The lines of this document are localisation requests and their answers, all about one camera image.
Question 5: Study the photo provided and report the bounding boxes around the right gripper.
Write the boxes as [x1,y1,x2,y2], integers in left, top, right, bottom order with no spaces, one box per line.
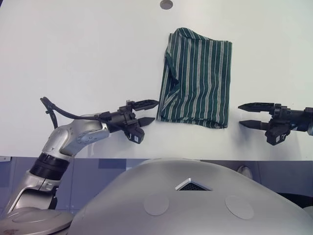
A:
[237,102,307,133]

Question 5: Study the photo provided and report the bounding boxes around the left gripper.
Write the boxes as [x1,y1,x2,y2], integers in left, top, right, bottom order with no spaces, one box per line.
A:
[98,98,159,133]

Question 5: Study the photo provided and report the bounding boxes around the green striped T-shirt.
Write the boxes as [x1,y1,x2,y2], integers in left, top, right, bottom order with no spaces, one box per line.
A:
[156,27,234,130]

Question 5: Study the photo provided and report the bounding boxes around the robot body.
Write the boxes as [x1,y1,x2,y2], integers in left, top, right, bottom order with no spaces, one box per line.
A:
[69,158,313,235]

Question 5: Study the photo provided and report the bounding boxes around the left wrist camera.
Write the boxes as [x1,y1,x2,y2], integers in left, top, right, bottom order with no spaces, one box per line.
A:
[124,127,146,145]

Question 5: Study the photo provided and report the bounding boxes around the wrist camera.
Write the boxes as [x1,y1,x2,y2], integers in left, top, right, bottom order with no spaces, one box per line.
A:
[265,124,291,146]
[124,127,146,145]

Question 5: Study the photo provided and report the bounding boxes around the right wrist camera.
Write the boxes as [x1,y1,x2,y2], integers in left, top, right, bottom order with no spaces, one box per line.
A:
[265,124,291,146]

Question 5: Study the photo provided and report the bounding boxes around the black cable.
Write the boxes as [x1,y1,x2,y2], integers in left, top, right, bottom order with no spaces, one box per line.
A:
[40,96,109,129]

